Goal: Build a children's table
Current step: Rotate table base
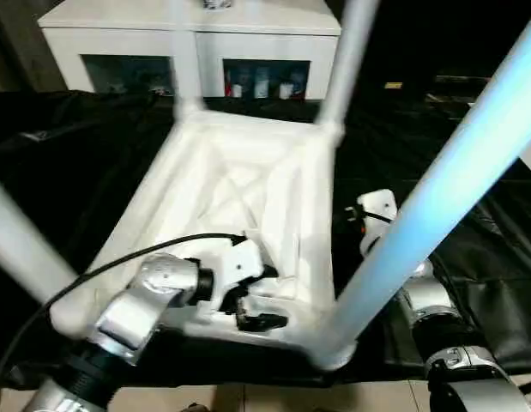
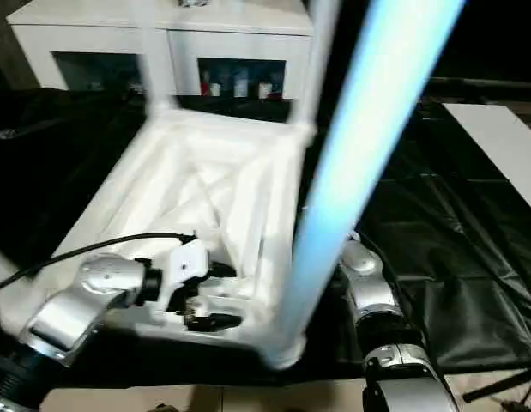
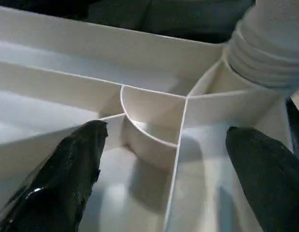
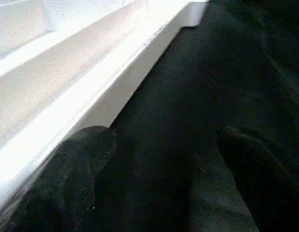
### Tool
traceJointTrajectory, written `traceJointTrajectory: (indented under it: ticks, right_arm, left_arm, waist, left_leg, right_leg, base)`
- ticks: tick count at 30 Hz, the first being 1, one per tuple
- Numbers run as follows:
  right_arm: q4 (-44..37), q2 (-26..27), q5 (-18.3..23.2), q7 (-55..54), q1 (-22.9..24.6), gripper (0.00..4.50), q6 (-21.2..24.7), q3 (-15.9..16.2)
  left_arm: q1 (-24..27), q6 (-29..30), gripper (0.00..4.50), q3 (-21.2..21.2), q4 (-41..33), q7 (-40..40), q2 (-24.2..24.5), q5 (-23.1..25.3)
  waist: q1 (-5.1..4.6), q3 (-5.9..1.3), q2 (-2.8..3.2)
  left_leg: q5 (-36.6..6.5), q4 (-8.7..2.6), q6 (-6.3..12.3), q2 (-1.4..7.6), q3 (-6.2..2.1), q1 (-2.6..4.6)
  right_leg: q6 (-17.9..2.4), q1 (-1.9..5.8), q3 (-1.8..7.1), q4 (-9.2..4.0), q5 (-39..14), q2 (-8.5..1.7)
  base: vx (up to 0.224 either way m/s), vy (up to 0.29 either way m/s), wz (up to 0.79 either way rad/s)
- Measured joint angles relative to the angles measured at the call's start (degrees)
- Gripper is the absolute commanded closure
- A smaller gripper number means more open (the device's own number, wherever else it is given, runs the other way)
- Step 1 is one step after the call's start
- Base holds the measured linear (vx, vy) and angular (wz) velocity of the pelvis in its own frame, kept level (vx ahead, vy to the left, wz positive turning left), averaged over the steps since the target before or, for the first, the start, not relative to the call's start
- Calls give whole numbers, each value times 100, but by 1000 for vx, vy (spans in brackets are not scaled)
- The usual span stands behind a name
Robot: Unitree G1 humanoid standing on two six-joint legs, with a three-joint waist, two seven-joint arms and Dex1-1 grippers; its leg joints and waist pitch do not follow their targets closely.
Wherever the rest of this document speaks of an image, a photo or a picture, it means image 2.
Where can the black stand leg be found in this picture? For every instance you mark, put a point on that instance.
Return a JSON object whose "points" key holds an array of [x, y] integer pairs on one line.
{"points": [[501, 386]]}

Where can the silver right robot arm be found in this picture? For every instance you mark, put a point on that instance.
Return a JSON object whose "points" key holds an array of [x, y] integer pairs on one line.
{"points": [[372, 292]]}

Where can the white plastic table leg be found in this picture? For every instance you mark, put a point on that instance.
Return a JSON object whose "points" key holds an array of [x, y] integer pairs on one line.
{"points": [[8, 283], [377, 129], [321, 51], [155, 51]]}

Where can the white cabinet with glass doors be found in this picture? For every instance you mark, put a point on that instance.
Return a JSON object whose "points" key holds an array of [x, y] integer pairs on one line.
{"points": [[93, 30]]}

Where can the small grey object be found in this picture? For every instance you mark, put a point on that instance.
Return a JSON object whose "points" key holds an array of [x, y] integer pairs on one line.
{"points": [[192, 3]]}

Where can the flat white board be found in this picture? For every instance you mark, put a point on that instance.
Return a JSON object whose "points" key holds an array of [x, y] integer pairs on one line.
{"points": [[505, 146]]}

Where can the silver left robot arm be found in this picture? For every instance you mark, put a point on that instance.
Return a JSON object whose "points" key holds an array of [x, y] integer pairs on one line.
{"points": [[76, 309]]}

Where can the black work mat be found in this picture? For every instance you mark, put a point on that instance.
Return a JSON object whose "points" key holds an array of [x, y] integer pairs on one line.
{"points": [[454, 257]]}

